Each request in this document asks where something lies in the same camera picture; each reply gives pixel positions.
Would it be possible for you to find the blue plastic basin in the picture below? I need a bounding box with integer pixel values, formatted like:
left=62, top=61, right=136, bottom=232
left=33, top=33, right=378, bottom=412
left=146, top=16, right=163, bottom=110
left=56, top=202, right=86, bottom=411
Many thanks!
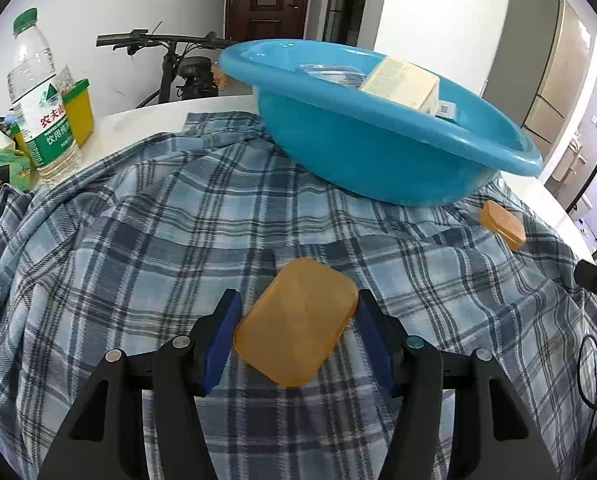
left=219, top=39, right=543, bottom=207

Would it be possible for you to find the blue plaid shirt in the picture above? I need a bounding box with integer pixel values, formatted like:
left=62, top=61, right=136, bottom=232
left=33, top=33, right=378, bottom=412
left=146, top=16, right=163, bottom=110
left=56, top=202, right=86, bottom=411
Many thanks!
left=0, top=110, right=597, bottom=480

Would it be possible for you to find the beige refrigerator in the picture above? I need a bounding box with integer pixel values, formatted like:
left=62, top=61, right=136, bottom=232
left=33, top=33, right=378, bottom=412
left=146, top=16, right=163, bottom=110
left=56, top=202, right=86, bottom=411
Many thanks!
left=481, top=0, right=593, bottom=146

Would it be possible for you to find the black cable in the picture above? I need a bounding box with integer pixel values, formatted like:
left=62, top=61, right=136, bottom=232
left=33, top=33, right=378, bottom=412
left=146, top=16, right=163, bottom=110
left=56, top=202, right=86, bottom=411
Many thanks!
left=577, top=332, right=597, bottom=411

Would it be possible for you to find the clear water bottle green cap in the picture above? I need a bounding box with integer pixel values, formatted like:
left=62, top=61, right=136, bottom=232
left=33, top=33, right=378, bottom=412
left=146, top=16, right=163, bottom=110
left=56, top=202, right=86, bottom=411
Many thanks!
left=7, top=7, right=82, bottom=183

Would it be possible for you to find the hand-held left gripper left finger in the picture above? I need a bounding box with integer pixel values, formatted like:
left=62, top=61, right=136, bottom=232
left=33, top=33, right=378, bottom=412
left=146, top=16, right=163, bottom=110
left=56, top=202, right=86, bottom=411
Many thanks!
left=38, top=287, right=244, bottom=480

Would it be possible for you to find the clear plastic packet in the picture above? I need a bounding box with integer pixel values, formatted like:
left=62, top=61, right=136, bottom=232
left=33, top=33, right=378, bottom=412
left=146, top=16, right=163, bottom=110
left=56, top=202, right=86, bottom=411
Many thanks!
left=298, top=63, right=374, bottom=88

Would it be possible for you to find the white cardboard box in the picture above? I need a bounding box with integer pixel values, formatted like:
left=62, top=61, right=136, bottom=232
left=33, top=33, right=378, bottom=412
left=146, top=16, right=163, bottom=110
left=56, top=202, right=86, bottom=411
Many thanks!
left=359, top=56, right=441, bottom=113

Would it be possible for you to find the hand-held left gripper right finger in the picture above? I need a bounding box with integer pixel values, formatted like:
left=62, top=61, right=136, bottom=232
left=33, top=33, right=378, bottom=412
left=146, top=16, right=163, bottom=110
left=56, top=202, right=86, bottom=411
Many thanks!
left=357, top=287, right=559, bottom=480

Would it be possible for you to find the yellow container green lid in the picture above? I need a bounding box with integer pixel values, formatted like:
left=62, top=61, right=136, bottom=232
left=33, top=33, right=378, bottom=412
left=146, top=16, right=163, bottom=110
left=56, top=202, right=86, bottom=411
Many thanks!
left=58, top=78, right=96, bottom=148

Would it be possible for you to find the orange soap box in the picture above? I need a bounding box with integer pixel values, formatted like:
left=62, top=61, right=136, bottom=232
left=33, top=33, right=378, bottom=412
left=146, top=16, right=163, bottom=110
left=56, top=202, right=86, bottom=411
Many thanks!
left=477, top=200, right=527, bottom=252
left=233, top=257, right=359, bottom=388

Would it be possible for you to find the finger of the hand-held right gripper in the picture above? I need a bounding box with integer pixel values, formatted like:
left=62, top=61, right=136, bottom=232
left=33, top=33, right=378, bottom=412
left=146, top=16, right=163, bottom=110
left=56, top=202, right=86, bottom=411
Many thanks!
left=573, top=259, right=597, bottom=308

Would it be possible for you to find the black bicycle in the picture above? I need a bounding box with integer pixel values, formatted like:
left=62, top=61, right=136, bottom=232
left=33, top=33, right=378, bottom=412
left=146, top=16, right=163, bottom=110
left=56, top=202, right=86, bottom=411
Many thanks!
left=96, top=22, right=239, bottom=109

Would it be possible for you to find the dark framed sliding door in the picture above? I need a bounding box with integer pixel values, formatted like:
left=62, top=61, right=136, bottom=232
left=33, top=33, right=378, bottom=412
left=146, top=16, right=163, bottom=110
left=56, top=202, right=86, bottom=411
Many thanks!
left=323, top=0, right=374, bottom=46

